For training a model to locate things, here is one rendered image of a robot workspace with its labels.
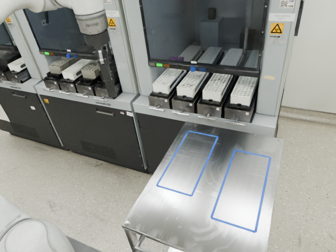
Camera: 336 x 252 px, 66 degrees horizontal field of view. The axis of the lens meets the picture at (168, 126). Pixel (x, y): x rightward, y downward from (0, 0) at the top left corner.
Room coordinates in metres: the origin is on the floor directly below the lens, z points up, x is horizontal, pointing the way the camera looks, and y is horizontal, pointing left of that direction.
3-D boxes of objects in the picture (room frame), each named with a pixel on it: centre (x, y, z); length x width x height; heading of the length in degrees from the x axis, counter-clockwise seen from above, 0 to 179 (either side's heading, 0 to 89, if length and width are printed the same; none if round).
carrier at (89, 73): (1.65, 0.48, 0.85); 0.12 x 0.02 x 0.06; 62
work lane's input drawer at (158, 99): (1.58, -0.12, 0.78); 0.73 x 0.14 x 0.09; 151
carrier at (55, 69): (1.79, 0.75, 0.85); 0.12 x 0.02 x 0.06; 62
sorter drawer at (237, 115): (1.36, -0.52, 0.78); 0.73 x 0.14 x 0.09; 151
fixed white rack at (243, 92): (1.24, -0.45, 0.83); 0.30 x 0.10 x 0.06; 151
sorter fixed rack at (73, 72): (1.81, 0.57, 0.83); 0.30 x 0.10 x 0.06; 151
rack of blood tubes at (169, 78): (1.47, -0.05, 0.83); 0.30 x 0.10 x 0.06; 151
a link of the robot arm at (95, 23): (0.84, 0.19, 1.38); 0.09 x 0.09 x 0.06
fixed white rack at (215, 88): (1.32, -0.32, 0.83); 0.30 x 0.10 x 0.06; 151
